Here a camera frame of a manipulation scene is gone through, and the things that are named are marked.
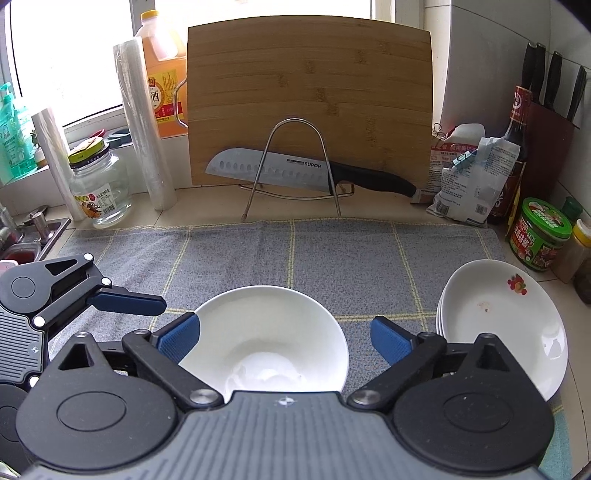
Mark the red white packet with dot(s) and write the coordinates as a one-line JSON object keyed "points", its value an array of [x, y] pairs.
{"points": [[461, 136]]}

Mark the dark soy sauce bottle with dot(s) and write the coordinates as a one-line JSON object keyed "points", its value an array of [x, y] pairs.
{"points": [[515, 138]]}

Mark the plain white bowl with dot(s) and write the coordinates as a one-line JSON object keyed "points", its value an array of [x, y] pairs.
{"points": [[268, 323]]}

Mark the thick plastic wrap roll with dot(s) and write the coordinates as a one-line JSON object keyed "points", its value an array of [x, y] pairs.
{"points": [[143, 124]]}

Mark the yellow-lid spice jar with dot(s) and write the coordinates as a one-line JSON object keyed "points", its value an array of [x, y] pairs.
{"points": [[575, 254]]}

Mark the orange cooking oil bottle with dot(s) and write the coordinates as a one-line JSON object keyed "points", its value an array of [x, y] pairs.
{"points": [[159, 92]]}

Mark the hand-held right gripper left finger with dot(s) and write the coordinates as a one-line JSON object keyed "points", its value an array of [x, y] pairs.
{"points": [[178, 339]]}

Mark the white plate red flower print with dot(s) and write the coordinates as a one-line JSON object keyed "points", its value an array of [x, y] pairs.
{"points": [[503, 332], [442, 339], [439, 318]]}

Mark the green-lid sauce jar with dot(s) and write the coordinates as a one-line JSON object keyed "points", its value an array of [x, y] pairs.
{"points": [[538, 240]]}

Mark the small potted plant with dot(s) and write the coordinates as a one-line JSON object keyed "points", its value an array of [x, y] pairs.
{"points": [[39, 157]]}

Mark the window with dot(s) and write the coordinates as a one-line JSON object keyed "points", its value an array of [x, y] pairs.
{"points": [[69, 60]]}

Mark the dark red knife block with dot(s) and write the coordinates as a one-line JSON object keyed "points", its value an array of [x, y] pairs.
{"points": [[549, 152]]}

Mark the green dish soap bottle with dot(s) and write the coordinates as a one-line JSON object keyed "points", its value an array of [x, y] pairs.
{"points": [[16, 143]]}

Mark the metal sink fitting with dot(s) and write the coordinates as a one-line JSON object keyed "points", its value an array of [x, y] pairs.
{"points": [[34, 217]]}

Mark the red plastic basin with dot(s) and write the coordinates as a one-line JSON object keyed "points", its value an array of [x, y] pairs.
{"points": [[23, 254]]}

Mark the thin plastic wrap roll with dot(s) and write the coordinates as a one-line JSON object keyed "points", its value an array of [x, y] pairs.
{"points": [[57, 161]]}

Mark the teal bag clip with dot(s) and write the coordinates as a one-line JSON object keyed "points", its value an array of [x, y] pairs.
{"points": [[463, 160]]}

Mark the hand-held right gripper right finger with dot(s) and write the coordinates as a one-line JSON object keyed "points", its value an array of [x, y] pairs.
{"points": [[392, 339]]}

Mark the red plastic object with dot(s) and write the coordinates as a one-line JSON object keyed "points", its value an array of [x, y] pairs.
{"points": [[101, 134]]}

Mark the teal plastic object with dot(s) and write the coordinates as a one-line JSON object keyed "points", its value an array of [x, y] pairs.
{"points": [[121, 139]]}

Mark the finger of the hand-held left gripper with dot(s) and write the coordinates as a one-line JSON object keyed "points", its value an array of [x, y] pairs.
{"points": [[124, 302]]}

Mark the white blue printed packet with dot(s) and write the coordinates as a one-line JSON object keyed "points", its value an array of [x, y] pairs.
{"points": [[466, 194]]}

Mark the glass jar green lid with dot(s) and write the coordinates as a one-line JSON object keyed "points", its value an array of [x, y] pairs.
{"points": [[101, 194]]}

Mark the grey checked cloth mat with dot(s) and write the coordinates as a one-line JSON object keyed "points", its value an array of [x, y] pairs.
{"points": [[323, 258]]}

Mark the bamboo cutting board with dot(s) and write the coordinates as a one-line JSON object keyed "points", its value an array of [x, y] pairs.
{"points": [[300, 69]]}

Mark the small green-lid jar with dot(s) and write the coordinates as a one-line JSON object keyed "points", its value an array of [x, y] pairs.
{"points": [[572, 207]]}

